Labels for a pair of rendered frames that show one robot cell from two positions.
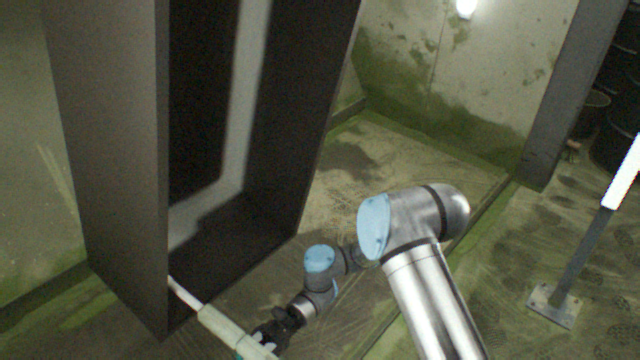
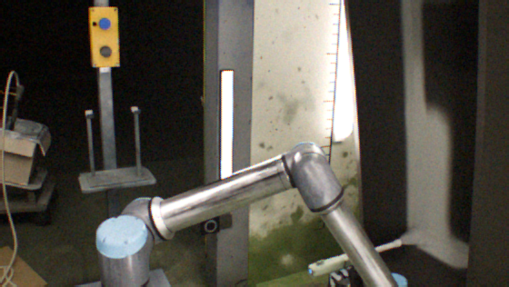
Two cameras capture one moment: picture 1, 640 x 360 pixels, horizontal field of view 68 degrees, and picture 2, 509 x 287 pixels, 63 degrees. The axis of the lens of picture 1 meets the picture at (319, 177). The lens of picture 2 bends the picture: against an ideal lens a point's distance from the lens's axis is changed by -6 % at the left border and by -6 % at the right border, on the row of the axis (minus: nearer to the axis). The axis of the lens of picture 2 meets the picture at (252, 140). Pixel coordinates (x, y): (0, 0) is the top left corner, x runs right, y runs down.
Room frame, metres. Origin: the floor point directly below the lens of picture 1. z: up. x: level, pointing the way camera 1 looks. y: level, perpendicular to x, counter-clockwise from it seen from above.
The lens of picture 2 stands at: (1.11, -1.40, 1.52)
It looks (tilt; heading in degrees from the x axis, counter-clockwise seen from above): 16 degrees down; 117
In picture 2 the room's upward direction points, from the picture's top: 1 degrees clockwise
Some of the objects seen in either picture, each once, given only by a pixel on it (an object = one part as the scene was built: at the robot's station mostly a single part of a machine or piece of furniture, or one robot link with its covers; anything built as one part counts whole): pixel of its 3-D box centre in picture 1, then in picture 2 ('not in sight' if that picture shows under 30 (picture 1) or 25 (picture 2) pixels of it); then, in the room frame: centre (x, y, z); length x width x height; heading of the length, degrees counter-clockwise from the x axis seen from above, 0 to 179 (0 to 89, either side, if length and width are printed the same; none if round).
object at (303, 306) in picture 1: (298, 312); not in sight; (0.90, 0.03, 0.49); 0.10 x 0.05 x 0.09; 55
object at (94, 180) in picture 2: not in sight; (114, 144); (-0.26, -0.03, 0.95); 0.26 x 0.15 x 0.32; 53
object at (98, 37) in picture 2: not in sight; (104, 37); (-0.35, 0.03, 1.42); 0.12 x 0.06 x 0.26; 53
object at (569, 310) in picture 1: (554, 303); not in sight; (1.41, -1.10, 0.01); 0.20 x 0.20 x 0.01; 53
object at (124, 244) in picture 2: not in sight; (124, 250); (0.25, -0.54, 0.83); 0.17 x 0.15 x 0.18; 115
